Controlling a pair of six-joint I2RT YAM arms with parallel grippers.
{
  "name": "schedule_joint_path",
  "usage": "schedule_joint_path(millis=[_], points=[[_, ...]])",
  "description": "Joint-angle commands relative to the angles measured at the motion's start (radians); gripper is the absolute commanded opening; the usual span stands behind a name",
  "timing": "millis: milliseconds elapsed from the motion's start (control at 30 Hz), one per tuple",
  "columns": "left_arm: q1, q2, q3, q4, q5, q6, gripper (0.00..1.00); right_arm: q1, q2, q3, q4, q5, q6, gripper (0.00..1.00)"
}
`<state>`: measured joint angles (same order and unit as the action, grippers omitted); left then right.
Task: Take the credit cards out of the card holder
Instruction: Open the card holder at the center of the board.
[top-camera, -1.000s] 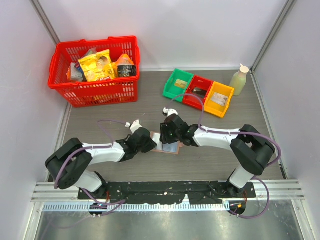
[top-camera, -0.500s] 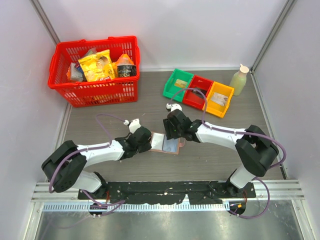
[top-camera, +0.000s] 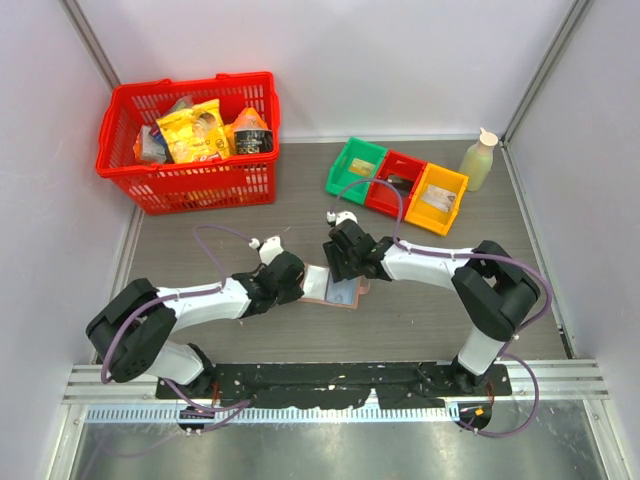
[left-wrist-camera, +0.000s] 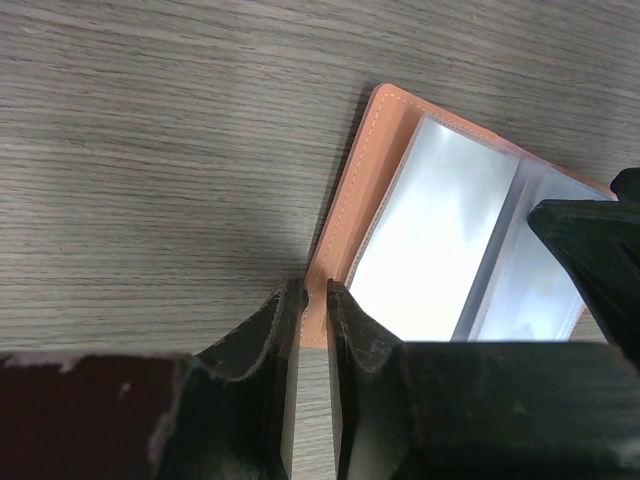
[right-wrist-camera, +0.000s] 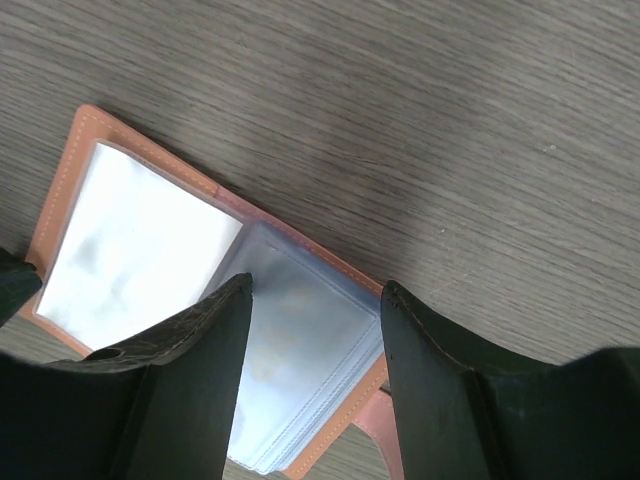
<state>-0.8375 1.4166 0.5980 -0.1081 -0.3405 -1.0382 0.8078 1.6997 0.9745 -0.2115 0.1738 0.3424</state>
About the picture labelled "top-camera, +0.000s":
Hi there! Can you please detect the black credit card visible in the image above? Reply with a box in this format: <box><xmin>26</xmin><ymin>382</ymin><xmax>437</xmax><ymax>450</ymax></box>
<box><xmin>386</xmin><ymin>174</ymin><xmax>414</xmax><ymax>197</ymax></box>

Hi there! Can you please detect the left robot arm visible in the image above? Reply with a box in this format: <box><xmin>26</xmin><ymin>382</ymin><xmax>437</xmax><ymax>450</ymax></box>
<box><xmin>85</xmin><ymin>251</ymin><xmax>305</xmax><ymax>398</ymax></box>

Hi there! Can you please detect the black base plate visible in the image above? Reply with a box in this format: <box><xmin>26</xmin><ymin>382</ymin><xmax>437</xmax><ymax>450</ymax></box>
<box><xmin>179</xmin><ymin>362</ymin><xmax>512</xmax><ymax>410</ymax></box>

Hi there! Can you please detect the yellow chips bag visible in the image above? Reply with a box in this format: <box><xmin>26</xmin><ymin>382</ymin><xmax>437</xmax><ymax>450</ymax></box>
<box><xmin>156</xmin><ymin>99</ymin><xmax>231</xmax><ymax>164</ymax></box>

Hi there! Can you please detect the silver credit card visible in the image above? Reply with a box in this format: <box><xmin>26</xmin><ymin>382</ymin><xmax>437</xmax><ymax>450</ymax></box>
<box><xmin>420</xmin><ymin>184</ymin><xmax>457</xmax><ymax>213</ymax></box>

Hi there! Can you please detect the green plastic bin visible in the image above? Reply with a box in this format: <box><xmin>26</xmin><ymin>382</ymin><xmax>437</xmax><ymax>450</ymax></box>
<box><xmin>325</xmin><ymin>137</ymin><xmax>388</xmax><ymax>195</ymax></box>

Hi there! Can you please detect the black round can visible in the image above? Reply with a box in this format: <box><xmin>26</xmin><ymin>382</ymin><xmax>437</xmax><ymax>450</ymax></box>
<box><xmin>234</xmin><ymin>129</ymin><xmax>274</xmax><ymax>155</ymax></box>

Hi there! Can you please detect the orange snack packet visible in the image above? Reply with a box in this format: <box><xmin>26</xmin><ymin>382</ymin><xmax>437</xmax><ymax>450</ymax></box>
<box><xmin>223</xmin><ymin>107</ymin><xmax>269</xmax><ymax>153</ymax></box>

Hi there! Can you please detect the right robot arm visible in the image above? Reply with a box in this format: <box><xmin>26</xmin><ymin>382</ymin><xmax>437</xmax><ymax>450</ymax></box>
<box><xmin>323</xmin><ymin>220</ymin><xmax>541</xmax><ymax>395</ymax></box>

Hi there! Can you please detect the red plastic shopping basket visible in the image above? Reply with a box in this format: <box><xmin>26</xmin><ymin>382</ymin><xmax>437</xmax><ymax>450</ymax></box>
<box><xmin>95</xmin><ymin>71</ymin><xmax>281</xmax><ymax>215</ymax></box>

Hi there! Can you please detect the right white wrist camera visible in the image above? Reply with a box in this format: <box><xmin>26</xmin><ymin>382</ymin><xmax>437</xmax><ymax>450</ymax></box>
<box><xmin>326</xmin><ymin>210</ymin><xmax>358</xmax><ymax>228</ymax></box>

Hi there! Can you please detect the white cable duct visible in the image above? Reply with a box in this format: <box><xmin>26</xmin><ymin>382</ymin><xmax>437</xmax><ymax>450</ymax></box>
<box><xmin>84</xmin><ymin>403</ymin><xmax>460</xmax><ymax>424</ymax></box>

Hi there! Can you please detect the gold credit card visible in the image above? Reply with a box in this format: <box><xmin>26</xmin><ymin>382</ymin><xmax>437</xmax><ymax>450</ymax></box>
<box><xmin>348</xmin><ymin>158</ymin><xmax>376</xmax><ymax>177</ymax></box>

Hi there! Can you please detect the green lotion bottle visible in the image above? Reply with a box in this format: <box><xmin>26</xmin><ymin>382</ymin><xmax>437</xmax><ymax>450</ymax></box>
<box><xmin>458</xmin><ymin>128</ymin><xmax>499</xmax><ymax>192</ymax></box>

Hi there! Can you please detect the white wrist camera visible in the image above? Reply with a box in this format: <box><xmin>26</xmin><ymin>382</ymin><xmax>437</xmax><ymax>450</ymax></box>
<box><xmin>249</xmin><ymin>235</ymin><xmax>284</xmax><ymax>265</ymax></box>
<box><xmin>326</xmin><ymin>210</ymin><xmax>358</xmax><ymax>228</ymax></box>

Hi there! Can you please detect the pink leather card holder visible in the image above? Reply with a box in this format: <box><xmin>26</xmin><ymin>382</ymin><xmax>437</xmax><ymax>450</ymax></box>
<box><xmin>300</xmin><ymin>264</ymin><xmax>370</xmax><ymax>309</ymax></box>

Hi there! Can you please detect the grey small box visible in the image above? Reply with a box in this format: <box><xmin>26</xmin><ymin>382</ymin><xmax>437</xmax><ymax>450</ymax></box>
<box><xmin>133</xmin><ymin>125</ymin><xmax>167</xmax><ymax>164</ymax></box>

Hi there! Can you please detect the yellow plastic bin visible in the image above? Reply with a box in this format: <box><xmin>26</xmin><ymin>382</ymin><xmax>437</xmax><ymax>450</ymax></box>
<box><xmin>404</xmin><ymin>163</ymin><xmax>468</xmax><ymax>236</ymax></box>

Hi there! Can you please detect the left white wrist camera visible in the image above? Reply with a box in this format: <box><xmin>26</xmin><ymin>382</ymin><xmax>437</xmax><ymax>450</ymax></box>
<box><xmin>249</xmin><ymin>235</ymin><xmax>284</xmax><ymax>265</ymax></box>

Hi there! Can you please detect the red plastic bin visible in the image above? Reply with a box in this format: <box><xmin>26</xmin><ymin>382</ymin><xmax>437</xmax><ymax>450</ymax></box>
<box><xmin>364</xmin><ymin>150</ymin><xmax>427</xmax><ymax>218</ymax></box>

